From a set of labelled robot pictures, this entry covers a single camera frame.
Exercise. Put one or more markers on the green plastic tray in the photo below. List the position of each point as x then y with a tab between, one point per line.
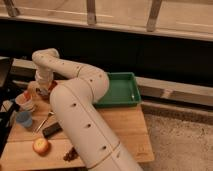
123	91

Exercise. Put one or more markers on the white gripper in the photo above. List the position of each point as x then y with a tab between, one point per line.
44	77

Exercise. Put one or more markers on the red bowl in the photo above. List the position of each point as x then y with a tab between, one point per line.
51	86

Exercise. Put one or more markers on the bunch of dark grapes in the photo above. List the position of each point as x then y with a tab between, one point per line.
71	155

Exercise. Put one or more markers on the red yellow apple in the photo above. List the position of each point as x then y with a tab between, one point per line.
41	146

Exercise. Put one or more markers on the blue plastic cup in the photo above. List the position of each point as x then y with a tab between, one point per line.
24	118

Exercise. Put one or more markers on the metal spoon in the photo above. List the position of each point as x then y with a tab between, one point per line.
50	113

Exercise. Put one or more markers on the black equipment at left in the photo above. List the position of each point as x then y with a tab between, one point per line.
8	91

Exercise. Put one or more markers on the white cup with red item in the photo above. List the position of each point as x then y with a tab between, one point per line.
24	100

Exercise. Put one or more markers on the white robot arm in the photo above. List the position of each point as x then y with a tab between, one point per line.
72	102

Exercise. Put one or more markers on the wooden cutting board table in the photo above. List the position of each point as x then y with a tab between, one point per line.
18	155

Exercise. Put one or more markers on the black rectangular block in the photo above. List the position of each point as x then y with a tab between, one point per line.
51	130

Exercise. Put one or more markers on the light blue towel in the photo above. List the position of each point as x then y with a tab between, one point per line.
42	92

